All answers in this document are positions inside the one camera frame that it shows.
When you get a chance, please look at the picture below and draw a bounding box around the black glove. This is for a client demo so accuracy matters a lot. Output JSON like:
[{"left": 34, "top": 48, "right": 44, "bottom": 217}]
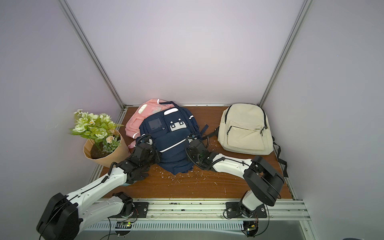
[{"left": 126, "top": 168, "right": 150, "bottom": 185}]

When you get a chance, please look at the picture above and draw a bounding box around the navy blue backpack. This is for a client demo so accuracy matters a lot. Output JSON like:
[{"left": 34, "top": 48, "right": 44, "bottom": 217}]
[{"left": 139, "top": 102, "right": 209, "bottom": 175}]

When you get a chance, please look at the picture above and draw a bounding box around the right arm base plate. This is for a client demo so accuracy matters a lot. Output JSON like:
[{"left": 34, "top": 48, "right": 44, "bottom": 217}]
[{"left": 223, "top": 202, "right": 268, "bottom": 220}]

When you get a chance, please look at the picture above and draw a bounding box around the brown paper flower pot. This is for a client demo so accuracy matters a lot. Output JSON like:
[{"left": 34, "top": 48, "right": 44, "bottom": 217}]
[{"left": 83, "top": 130, "right": 130, "bottom": 168}]

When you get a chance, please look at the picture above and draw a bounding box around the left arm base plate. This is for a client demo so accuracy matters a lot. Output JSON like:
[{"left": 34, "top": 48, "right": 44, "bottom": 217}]
[{"left": 110, "top": 202, "right": 149, "bottom": 219}]

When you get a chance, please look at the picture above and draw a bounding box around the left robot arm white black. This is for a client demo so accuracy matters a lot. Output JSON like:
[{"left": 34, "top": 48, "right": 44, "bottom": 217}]
[{"left": 37, "top": 142, "right": 159, "bottom": 240}]

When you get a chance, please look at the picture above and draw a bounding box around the cream canvas backpack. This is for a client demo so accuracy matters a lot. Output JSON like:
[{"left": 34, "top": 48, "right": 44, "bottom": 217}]
[{"left": 203, "top": 103, "right": 289, "bottom": 178}]

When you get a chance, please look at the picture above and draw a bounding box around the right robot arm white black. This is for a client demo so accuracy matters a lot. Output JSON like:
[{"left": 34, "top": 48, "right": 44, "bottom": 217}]
[{"left": 185, "top": 138, "right": 285, "bottom": 218}]

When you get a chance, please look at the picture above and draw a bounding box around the artificial green flower bouquet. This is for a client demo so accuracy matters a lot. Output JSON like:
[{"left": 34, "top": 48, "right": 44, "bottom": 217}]
[{"left": 71, "top": 109, "right": 122, "bottom": 155}]

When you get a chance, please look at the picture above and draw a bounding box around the pink backpack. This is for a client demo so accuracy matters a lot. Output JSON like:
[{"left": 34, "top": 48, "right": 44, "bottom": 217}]
[{"left": 125, "top": 99, "right": 175, "bottom": 149}]

